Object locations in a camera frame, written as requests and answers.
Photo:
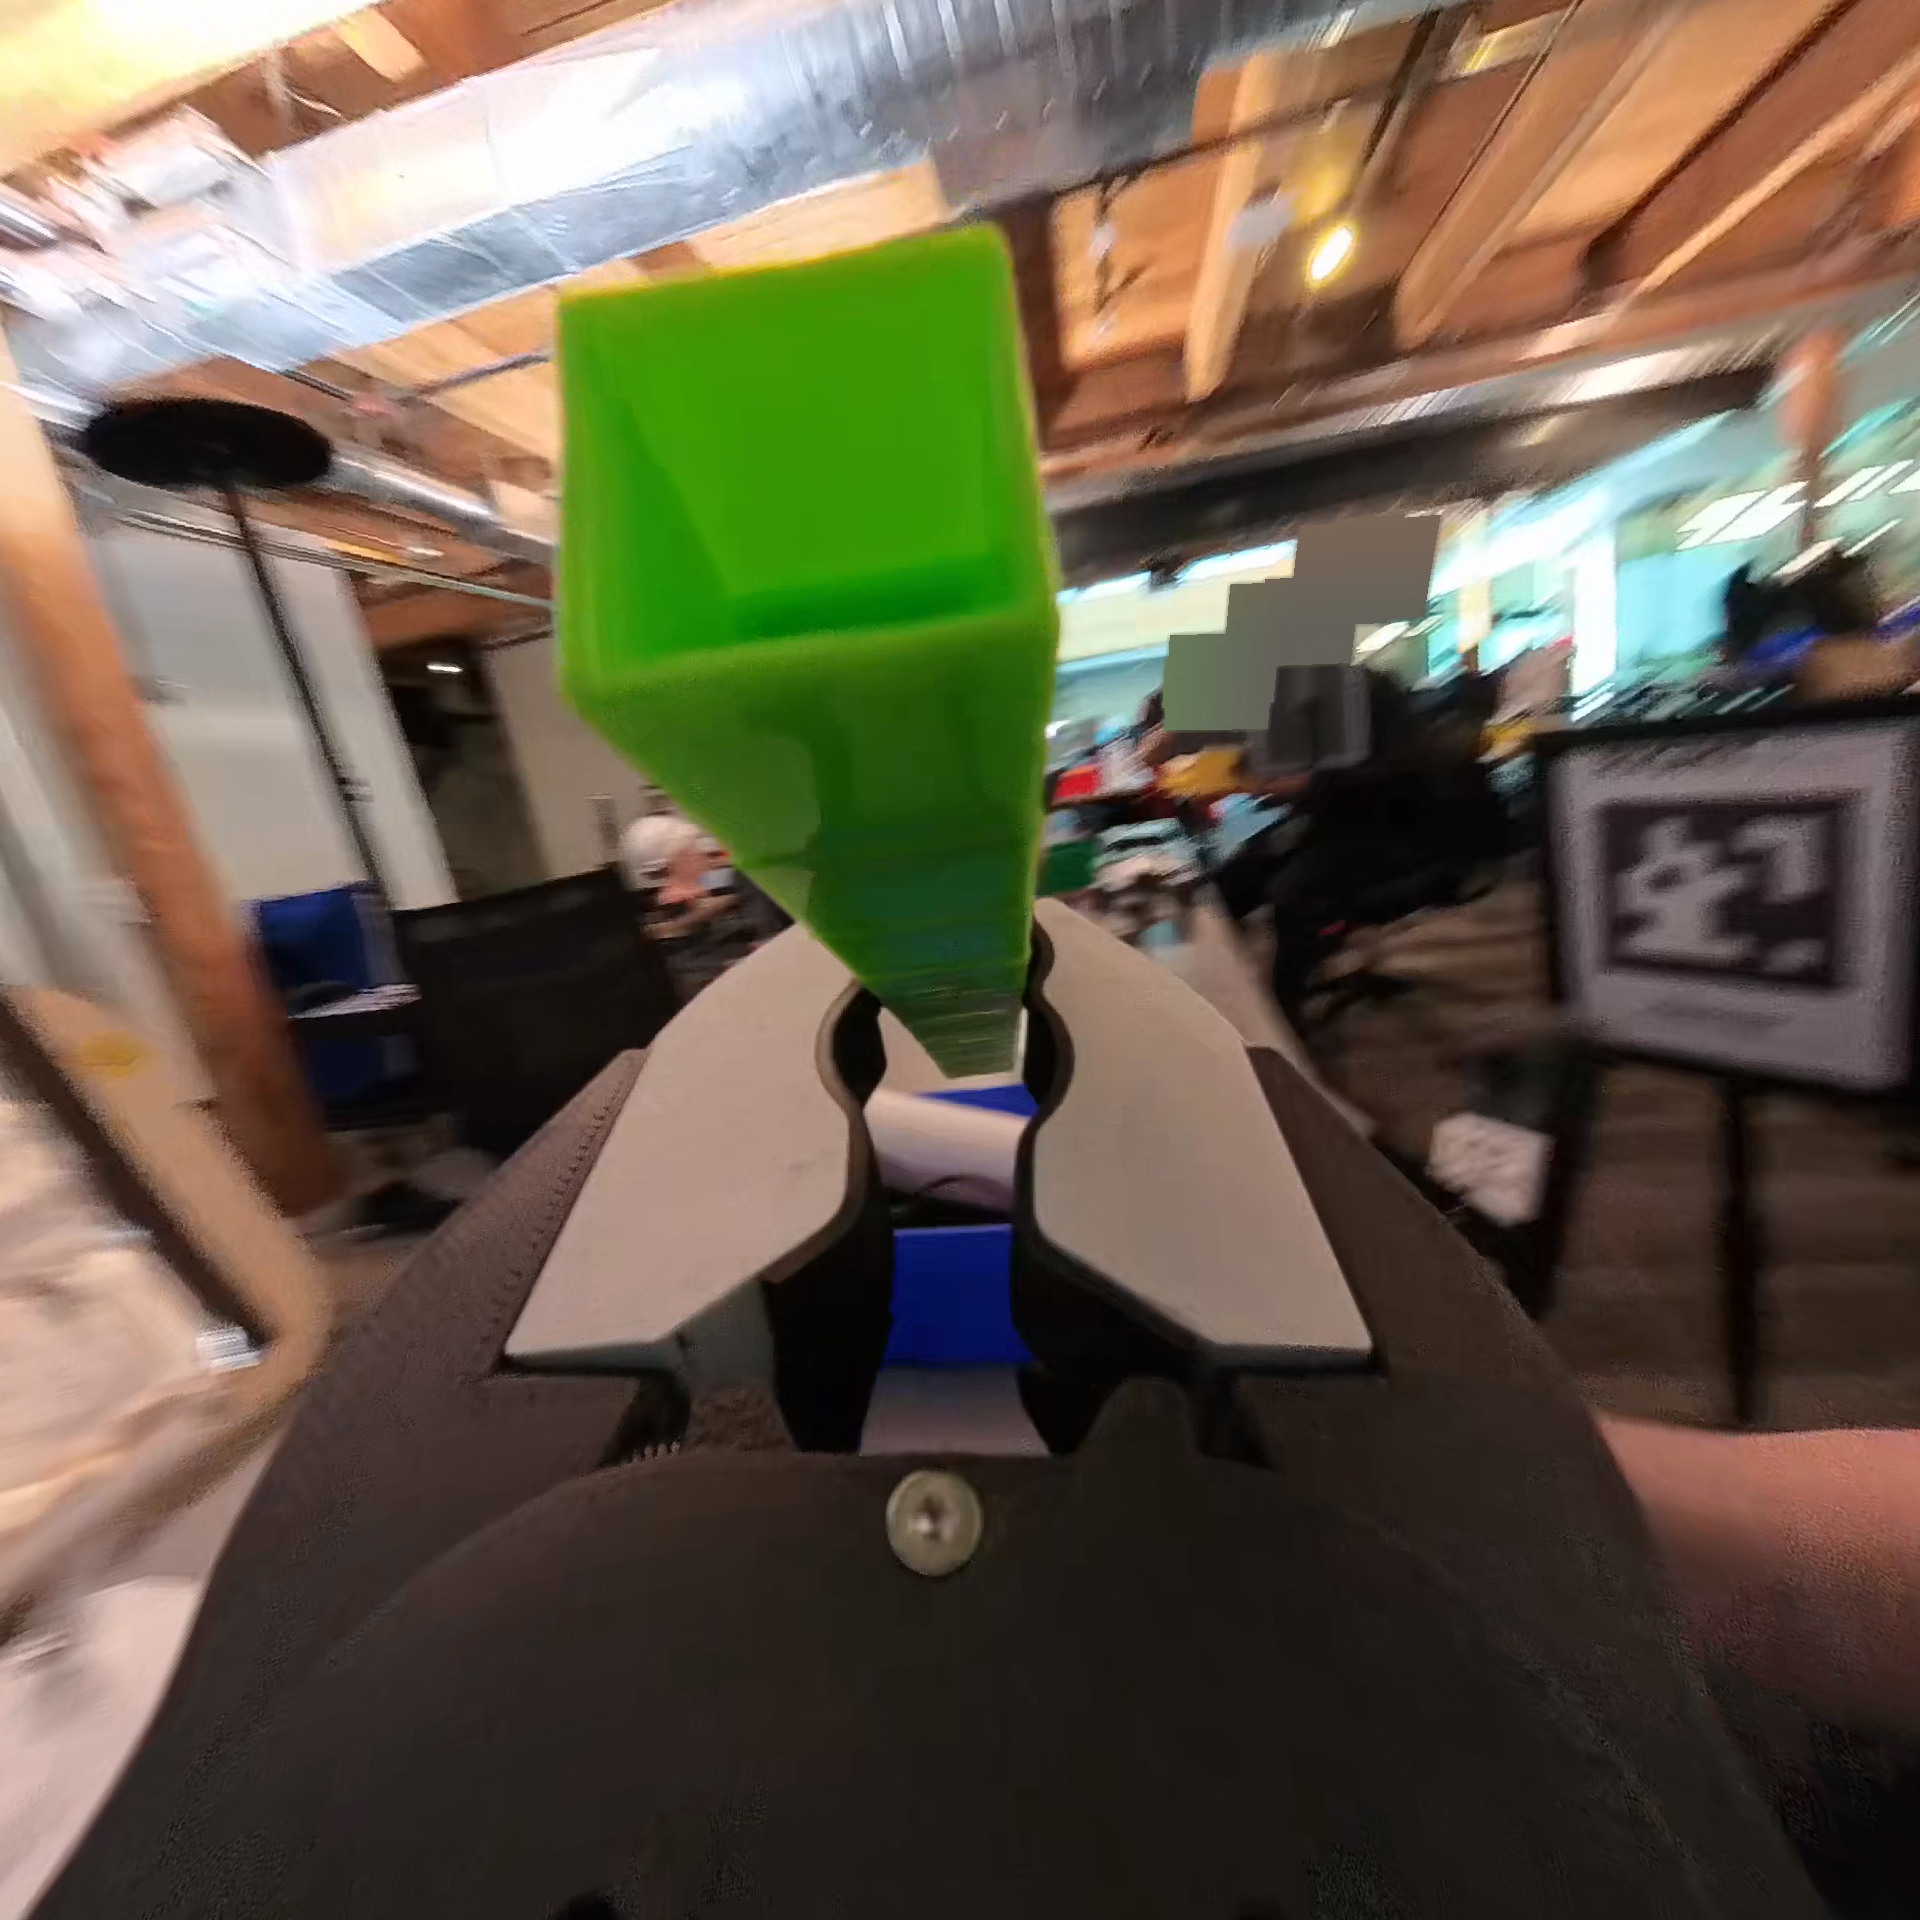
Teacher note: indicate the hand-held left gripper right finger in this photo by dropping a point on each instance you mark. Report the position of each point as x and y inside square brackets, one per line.
[1185, 1185]

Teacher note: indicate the silver ventilation duct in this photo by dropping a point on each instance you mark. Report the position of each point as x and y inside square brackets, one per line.
[599, 165]
[404, 488]

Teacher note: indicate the ceiling spotlight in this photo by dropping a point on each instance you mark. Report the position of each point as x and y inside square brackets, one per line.
[1329, 253]

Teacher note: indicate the white paper roll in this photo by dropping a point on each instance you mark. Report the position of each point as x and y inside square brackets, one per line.
[944, 1154]

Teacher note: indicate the wooden post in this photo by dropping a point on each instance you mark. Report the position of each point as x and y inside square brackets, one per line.
[136, 840]

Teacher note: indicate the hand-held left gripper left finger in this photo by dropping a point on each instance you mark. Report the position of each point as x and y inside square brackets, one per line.
[691, 1185]

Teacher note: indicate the tag sign on stand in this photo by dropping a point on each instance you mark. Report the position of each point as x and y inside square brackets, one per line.
[1724, 885]

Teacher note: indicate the blue plastic bin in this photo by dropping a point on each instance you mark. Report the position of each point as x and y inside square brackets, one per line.
[953, 1298]

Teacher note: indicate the green segmented bar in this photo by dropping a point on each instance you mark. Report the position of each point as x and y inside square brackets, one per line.
[809, 495]

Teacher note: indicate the black floor lamp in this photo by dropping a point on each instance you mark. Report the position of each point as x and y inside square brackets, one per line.
[202, 442]

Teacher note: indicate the large black container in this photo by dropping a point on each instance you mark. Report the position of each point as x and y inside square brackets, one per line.
[523, 1004]

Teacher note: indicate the plastic-wrapped framed panel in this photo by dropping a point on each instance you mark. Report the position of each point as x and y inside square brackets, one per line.
[224, 1200]

